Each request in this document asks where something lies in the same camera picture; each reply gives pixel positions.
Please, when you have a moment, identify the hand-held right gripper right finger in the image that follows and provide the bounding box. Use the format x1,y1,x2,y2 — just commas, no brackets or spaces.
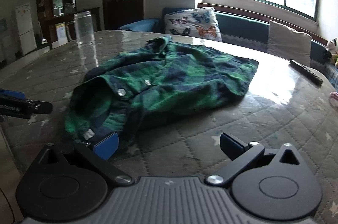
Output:
207,132,308,186

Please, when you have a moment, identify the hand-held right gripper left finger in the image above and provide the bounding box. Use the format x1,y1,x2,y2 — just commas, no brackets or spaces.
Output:
31,132,134,186

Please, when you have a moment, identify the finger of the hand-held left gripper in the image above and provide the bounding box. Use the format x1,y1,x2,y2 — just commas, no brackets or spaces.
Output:
25,99,53,116

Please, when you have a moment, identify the green plaid shirt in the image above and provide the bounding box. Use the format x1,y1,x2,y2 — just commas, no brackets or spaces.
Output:
64,35,260,154

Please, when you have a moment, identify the white cardboard box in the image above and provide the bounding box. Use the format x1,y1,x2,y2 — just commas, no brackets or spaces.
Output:
55,22,68,49

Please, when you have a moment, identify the white refrigerator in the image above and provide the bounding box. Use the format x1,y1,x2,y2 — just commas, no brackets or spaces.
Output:
15,3,37,56

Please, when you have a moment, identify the clear glass mug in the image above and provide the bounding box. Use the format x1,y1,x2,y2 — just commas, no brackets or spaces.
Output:
65,11,95,47

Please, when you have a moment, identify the dark wooden cabinet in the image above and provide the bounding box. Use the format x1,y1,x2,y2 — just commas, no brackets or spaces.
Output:
35,0,101,49

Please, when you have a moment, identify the black remote control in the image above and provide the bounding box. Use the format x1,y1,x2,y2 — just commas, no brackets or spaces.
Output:
290,59,324,86

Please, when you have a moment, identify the clear plastic pouch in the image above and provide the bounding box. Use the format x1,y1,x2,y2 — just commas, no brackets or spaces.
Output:
329,91,338,108

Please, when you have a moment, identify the grey cushion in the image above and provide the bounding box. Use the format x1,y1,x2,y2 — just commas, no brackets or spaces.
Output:
267,20,312,67

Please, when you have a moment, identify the teal sofa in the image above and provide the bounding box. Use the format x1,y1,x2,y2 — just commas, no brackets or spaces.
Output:
117,2,338,90

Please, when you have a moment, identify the blue cushion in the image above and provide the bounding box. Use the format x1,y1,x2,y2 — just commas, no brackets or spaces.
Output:
118,18,161,32

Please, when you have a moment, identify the butterfly print pillow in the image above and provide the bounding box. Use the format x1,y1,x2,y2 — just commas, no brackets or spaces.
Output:
164,7,223,42

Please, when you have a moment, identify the black and white cow toy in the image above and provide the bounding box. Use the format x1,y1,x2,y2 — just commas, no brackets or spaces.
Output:
325,38,338,58

